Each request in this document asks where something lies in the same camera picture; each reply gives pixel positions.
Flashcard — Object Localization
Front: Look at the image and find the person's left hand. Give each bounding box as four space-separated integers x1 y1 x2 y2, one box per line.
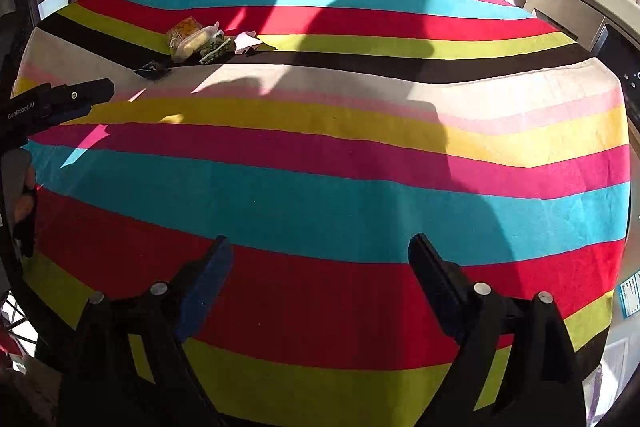
12 168 38 257

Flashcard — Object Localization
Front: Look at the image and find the striped colourful tablecloth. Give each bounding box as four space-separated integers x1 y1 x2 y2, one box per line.
10 0 632 427

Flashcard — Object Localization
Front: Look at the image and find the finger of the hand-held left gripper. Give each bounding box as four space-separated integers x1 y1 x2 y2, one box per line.
49 78 115 108
49 105 93 126

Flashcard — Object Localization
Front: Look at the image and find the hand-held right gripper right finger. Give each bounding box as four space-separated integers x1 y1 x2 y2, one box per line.
408 233 587 427

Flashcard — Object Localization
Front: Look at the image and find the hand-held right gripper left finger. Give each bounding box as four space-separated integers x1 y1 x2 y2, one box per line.
60 234 235 427

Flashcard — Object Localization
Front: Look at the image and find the orange snack packet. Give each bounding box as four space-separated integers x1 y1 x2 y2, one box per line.
166 16 199 50

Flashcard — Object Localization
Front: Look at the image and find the pink snack packet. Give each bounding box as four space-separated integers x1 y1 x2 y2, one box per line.
233 30 264 56

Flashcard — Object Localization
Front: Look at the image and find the clear cream bread packet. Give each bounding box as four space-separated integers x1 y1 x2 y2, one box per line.
172 22 221 63

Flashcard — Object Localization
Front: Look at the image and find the small dark snack packet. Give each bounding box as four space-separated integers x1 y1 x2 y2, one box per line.
135 60 172 80

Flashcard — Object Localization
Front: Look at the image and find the blue and white paper label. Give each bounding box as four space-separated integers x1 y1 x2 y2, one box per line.
617 274 640 321

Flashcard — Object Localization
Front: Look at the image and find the grey washing machine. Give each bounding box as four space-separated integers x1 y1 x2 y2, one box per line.
522 0 640 128

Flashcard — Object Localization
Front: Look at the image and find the dark green snack packet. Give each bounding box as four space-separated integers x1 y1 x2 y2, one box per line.
198 34 236 66

